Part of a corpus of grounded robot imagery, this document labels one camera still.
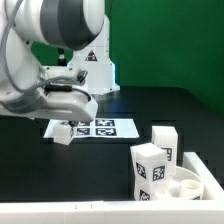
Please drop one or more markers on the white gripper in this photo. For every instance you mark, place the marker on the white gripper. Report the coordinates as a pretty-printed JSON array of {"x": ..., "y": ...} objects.
[{"x": 67, "y": 97}]

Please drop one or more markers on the white round stool seat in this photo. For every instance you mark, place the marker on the white round stool seat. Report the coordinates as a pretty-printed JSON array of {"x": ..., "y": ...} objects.
[{"x": 185, "y": 185}]

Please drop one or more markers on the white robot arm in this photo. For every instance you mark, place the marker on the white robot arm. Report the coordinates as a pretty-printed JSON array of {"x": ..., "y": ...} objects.
[{"x": 30, "y": 89}]

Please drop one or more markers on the white marker sheet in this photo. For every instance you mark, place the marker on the white marker sheet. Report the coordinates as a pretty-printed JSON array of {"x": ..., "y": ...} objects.
[{"x": 107, "y": 128}]

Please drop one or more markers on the white L-shaped obstacle fence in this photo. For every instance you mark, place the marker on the white L-shaped obstacle fence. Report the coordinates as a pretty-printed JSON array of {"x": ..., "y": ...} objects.
[{"x": 209, "y": 210}]

